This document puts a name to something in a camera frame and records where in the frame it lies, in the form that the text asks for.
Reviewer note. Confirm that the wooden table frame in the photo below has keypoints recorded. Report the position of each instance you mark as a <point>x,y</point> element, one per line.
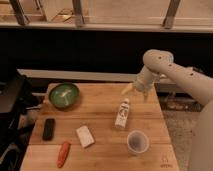
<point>191,16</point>

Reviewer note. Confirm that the white ceramic cup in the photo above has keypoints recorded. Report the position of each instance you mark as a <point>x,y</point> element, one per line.
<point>137,142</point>

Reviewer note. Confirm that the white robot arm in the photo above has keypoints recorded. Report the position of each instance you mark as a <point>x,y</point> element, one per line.
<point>197,85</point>

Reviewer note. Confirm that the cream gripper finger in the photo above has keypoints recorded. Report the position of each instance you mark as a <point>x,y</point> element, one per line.
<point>127,89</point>
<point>146,95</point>

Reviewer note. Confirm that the orange carrot toy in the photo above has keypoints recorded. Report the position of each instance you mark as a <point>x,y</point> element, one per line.
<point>63,153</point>

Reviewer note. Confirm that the black rectangular remote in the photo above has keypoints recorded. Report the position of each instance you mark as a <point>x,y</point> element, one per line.
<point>48,131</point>

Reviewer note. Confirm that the white rectangular block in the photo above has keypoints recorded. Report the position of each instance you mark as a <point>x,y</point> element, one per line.
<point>85,136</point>

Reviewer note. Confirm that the green ceramic bowl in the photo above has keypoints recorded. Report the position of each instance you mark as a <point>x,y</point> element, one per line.
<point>64,95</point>

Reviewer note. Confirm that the white labelled bottle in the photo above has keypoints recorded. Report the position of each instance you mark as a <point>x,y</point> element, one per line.
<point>122,114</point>

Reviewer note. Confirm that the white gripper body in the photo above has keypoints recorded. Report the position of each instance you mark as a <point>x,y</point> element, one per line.
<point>145,80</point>

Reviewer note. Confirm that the black equipment at left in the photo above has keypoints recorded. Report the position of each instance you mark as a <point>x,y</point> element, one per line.
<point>15,98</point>

